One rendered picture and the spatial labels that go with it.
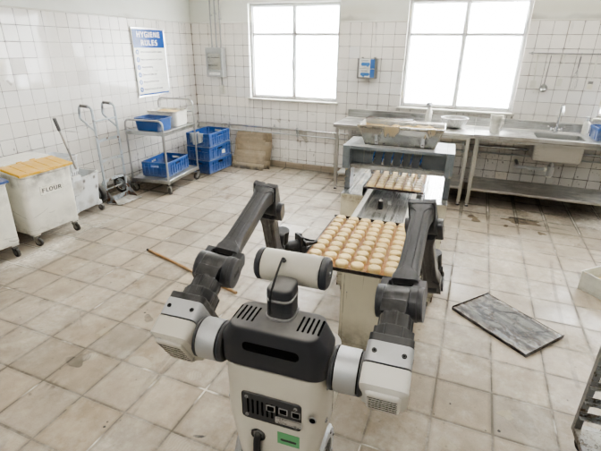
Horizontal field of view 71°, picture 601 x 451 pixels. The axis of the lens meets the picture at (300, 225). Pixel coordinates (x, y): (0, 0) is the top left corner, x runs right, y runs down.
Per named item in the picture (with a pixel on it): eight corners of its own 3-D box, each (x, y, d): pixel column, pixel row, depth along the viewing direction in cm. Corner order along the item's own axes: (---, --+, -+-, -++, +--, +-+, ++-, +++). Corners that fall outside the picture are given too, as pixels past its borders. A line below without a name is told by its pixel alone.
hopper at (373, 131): (363, 137, 307) (365, 117, 301) (443, 143, 290) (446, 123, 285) (355, 145, 282) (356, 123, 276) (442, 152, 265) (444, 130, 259)
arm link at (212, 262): (190, 278, 99) (212, 284, 98) (208, 243, 105) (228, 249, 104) (198, 295, 107) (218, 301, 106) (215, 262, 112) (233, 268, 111)
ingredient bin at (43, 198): (38, 250, 393) (18, 171, 362) (-5, 237, 417) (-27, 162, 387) (87, 229, 438) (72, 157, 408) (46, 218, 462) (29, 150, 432)
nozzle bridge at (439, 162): (351, 180, 324) (353, 136, 311) (448, 191, 303) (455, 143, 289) (340, 192, 296) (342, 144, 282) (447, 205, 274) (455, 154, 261)
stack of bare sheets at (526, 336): (452, 309, 312) (452, 305, 310) (487, 295, 330) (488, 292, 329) (525, 357, 264) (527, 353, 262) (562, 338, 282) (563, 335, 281)
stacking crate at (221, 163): (211, 163, 693) (210, 150, 685) (232, 165, 678) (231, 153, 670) (188, 171, 642) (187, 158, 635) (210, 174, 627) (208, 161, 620)
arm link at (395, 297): (378, 317, 87) (404, 319, 85) (385, 275, 93) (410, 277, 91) (384, 336, 94) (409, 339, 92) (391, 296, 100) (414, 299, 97)
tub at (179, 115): (161, 122, 587) (159, 106, 579) (190, 123, 578) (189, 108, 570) (147, 125, 555) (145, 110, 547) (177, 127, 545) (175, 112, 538)
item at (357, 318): (359, 298, 324) (368, 187, 289) (403, 307, 314) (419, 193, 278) (335, 356, 263) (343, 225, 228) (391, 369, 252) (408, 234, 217)
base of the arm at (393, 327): (368, 360, 90) (368, 337, 81) (376, 326, 94) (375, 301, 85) (410, 370, 87) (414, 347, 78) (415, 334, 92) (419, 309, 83)
